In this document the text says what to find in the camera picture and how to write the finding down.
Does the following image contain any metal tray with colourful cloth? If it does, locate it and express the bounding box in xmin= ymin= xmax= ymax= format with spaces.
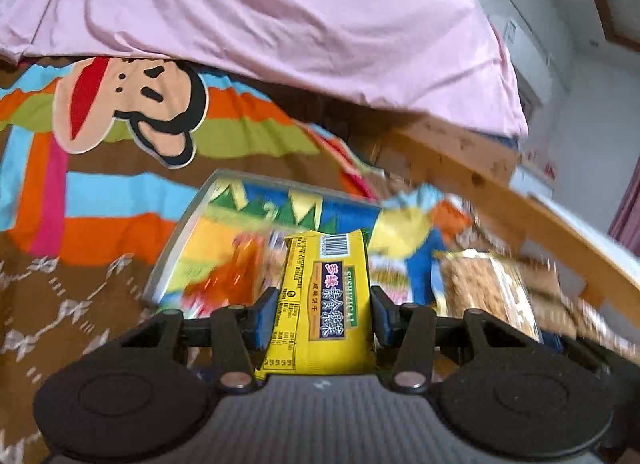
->
xmin=142 ymin=169 xmax=469 ymax=318

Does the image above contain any orange snack packet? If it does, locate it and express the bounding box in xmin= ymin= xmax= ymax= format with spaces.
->
xmin=181 ymin=233 xmax=267 ymax=317

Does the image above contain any yellow snack bar packet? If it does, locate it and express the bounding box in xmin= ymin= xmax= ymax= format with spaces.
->
xmin=256 ymin=229 xmax=375 ymax=380

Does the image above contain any white wall air conditioner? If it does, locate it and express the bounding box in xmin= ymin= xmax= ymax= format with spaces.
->
xmin=489 ymin=13 xmax=575 ymax=127

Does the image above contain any clear packet rice cracker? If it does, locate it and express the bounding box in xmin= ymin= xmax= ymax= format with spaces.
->
xmin=432 ymin=250 xmax=542 ymax=342

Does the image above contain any white chest beside bed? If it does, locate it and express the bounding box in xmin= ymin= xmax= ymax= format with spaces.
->
xmin=509 ymin=163 xmax=638 ymax=261

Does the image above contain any pink bed sheet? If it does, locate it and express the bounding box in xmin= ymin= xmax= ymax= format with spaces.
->
xmin=1 ymin=0 xmax=528 ymax=137

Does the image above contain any brown monkey print duvet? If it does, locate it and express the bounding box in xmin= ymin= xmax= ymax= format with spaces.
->
xmin=0 ymin=56 xmax=640 ymax=464

